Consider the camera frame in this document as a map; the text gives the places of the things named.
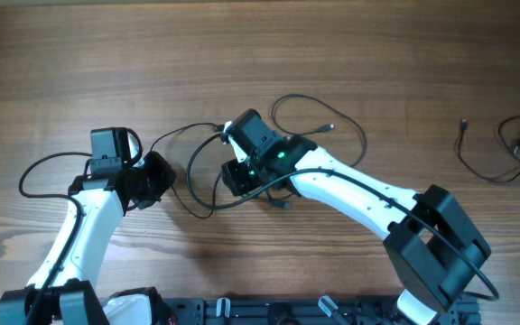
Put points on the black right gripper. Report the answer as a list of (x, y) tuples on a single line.
[(234, 177)]

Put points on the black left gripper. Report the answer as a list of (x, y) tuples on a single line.
[(164, 174)]

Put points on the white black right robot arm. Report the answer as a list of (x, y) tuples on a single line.
[(434, 247)]

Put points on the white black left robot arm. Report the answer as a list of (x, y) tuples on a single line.
[(118, 177)]

